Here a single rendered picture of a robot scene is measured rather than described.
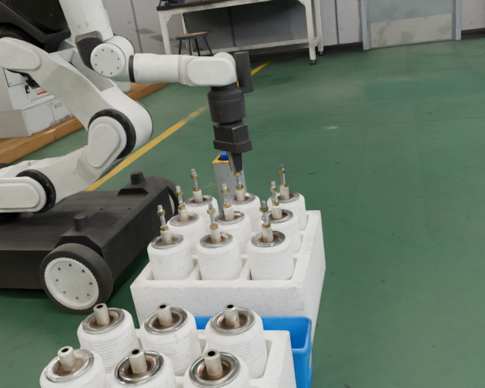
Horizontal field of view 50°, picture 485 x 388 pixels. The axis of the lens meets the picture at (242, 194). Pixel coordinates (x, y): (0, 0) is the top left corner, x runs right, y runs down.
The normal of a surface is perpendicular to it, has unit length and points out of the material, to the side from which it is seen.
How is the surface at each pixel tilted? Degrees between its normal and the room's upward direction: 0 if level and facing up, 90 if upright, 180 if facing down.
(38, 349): 0
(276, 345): 0
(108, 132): 90
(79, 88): 90
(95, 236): 46
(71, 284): 90
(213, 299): 90
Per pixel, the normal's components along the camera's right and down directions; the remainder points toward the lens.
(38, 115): 0.96, -0.03
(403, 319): -0.14, -0.92
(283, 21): -0.26, 0.38
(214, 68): -0.02, 0.37
